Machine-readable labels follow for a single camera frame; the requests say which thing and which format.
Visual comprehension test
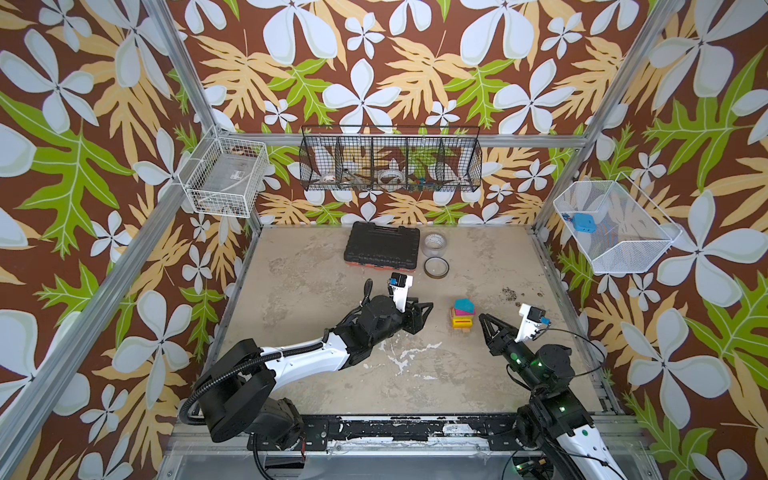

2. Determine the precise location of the yellow striped block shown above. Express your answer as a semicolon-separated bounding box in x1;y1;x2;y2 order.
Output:
451;316;474;329

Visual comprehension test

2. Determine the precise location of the teal block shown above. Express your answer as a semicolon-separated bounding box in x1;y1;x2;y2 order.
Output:
453;298;475;314

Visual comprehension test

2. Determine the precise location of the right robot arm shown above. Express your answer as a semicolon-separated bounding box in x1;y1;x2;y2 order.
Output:
479;313;626;479

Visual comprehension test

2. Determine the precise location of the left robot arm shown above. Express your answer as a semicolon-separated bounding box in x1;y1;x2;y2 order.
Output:
178;295;434;450

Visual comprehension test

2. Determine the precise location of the brown tape roll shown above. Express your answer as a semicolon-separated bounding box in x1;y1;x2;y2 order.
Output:
423;256;450;279

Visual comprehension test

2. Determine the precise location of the clear tape roll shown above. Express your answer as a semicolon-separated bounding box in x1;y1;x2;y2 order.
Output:
421;232;448;258

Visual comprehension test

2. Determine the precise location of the black tool case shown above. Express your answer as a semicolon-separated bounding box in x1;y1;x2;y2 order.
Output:
343;222;421;271

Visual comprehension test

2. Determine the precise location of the blue object in basket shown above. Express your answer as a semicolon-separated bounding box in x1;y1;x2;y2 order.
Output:
570;213;597;234

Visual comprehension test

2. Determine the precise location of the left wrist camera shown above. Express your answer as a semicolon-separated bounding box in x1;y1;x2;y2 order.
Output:
388;272;413;313

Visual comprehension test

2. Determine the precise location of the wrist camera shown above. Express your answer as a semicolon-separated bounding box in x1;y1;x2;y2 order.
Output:
388;272;413;313
516;303;551;343

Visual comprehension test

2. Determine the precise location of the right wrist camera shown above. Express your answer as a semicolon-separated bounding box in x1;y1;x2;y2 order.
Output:
516;303;551;343

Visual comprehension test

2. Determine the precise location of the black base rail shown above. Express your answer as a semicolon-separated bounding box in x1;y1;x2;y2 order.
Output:
302;413;544;451

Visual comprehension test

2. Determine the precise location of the white wire basket right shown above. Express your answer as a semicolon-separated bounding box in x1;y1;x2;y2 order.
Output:
554;174;682;275

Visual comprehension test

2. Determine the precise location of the white wire basket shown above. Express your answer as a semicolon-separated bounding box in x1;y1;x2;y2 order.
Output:
554;174;682;275
179;136;270;218

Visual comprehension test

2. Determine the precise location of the black wire basket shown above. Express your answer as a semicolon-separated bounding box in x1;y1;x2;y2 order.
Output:
298;125;483;192

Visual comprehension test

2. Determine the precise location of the white wire basket left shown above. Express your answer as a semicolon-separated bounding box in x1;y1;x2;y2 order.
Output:
179;136;270;218

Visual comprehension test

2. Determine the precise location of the aluminium frame post right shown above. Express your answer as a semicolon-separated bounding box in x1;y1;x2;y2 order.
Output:
533;0;684;232

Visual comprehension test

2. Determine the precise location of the aluminium frame post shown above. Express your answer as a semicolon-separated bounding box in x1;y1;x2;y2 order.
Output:
1;128;236;478
533;0;684;232

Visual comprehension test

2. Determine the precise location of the aluminium frame post left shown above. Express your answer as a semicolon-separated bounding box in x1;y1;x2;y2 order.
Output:
1;128;236;478

